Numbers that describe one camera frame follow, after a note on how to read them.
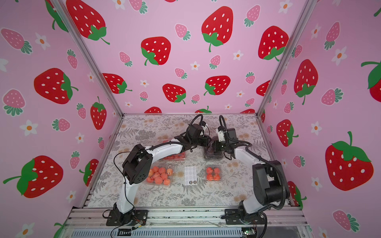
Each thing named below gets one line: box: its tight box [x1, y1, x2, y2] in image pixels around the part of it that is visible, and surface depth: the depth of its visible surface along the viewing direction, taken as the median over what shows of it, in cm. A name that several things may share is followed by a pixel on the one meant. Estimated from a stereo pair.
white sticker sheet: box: [184, 166, 197, 186], surface depth 90 cm
